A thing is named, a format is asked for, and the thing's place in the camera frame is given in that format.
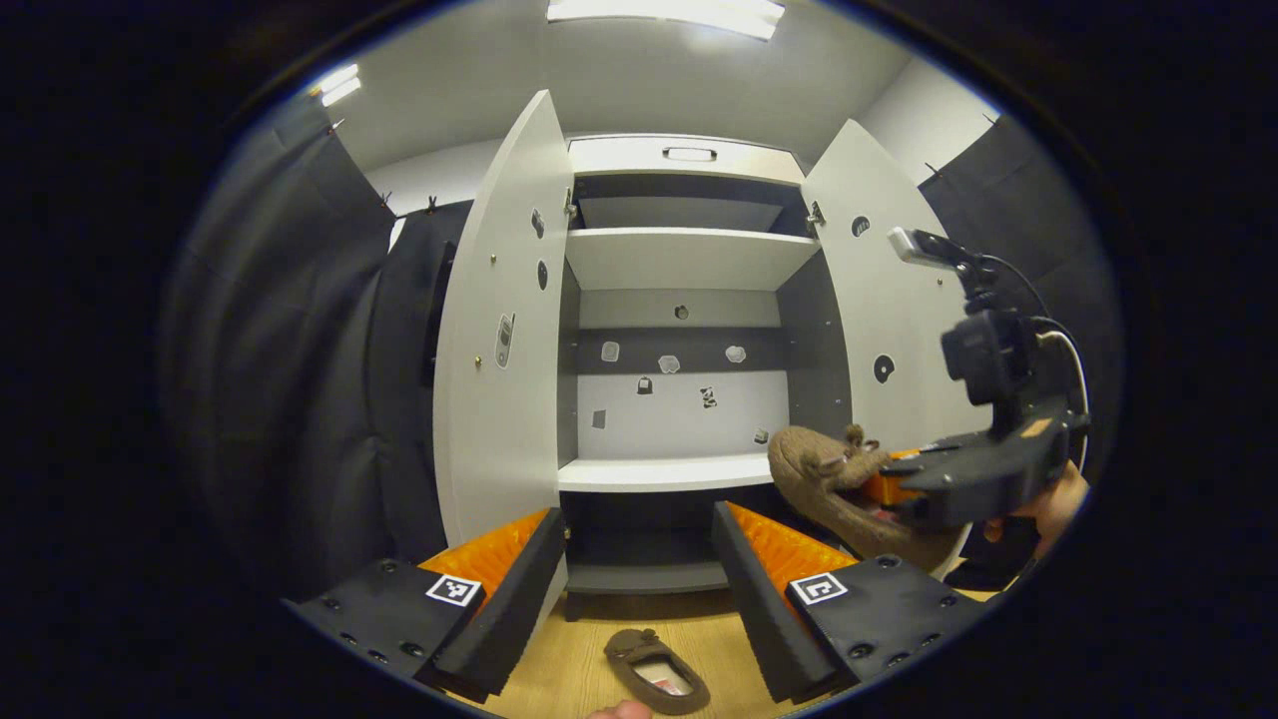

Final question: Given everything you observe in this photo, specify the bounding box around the brown fuzzy shoe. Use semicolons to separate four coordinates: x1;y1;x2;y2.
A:
767;424;964;575
604;627;712;716

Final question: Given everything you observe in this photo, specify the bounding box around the black door handle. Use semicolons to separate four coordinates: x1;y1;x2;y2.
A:
427;240;458;388

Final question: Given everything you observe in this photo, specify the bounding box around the long ceiling light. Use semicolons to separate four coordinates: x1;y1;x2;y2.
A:
545;0;787;41
308;63;362;108

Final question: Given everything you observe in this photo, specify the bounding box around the black cable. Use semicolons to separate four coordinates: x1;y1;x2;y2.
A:
983;255;1049;326

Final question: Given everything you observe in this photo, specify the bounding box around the white shoe cabinet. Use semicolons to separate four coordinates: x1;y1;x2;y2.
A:
554;133;855;622

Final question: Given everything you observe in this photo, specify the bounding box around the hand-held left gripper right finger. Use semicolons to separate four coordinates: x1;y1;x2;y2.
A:
711;500;992;707

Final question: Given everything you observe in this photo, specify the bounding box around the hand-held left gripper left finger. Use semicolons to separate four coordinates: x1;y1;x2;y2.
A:
283;507;568;704

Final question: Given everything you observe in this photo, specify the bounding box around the white cable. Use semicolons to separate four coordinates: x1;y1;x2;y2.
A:
1038;328;1091;420

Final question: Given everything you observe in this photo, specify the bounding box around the white shoe cabinet door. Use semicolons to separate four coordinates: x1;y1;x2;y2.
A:
431;90;578;640
799;118;994;580

